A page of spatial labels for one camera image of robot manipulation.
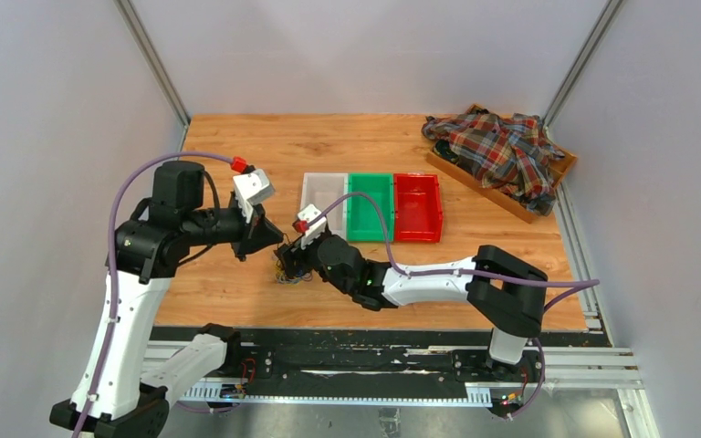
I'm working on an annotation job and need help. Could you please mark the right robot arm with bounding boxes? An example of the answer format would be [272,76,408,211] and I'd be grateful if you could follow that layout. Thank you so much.
[275,234,549,381]

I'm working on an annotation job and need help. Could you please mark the plaid shirt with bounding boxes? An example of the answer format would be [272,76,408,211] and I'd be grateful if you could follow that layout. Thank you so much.
[421,107,566,217]

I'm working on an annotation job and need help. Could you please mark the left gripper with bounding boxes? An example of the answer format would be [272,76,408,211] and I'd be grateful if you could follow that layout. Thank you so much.
[184,198,285,261]

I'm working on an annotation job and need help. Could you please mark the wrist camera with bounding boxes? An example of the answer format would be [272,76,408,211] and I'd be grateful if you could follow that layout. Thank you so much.
[294,203,328,249]
[232,169,276,224]

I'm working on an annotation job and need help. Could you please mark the white plastic bin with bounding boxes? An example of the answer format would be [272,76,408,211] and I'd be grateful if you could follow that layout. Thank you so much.
[299,172,349,239]

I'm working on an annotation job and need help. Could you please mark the wooden tray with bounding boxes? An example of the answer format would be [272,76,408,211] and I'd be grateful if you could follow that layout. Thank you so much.
[425,103,578,224]

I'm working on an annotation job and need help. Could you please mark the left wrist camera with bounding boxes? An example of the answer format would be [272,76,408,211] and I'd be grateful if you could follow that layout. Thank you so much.
[232,169,276,224]

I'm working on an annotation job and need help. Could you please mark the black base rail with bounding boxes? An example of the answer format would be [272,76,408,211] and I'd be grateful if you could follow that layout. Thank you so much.
[180,328,545,418]

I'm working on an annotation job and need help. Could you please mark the green plastic bin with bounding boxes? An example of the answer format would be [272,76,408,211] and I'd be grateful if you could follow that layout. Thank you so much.
[347,173,394,242]

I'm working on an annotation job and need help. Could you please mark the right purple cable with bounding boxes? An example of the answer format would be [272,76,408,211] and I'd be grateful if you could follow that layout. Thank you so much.
[292,192,601,418]

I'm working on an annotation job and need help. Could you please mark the red plastic bin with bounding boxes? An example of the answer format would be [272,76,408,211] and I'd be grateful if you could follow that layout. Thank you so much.
[393,173,444,244]

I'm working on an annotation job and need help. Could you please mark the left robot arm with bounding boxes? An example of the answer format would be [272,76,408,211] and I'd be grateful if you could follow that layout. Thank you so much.
[49,157,284,437]

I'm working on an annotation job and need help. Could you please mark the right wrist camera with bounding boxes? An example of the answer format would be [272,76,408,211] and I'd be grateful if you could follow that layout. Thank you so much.
[294,203,328,249]

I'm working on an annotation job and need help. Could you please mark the wire bundle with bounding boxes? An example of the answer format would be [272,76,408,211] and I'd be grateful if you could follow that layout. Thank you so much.
[271,254,316,286]

